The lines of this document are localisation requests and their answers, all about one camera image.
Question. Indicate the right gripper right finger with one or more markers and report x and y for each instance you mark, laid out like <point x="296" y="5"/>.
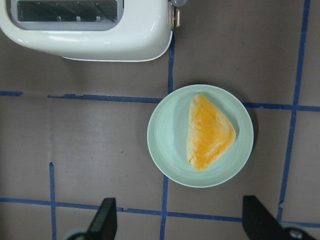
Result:
<point x="259" y="224"/>

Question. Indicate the triangular toast on plate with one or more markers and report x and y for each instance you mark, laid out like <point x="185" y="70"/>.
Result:
<point x="210" y="133"/>

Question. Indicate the light green plate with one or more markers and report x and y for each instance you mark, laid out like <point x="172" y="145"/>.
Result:
<point x="167" y="136"/>

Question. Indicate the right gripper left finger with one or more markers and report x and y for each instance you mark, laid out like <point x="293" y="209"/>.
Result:
<point x="104" y="225"/>

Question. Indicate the white toaster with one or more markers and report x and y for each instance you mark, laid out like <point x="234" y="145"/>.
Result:
<point x="92" y="30"/>

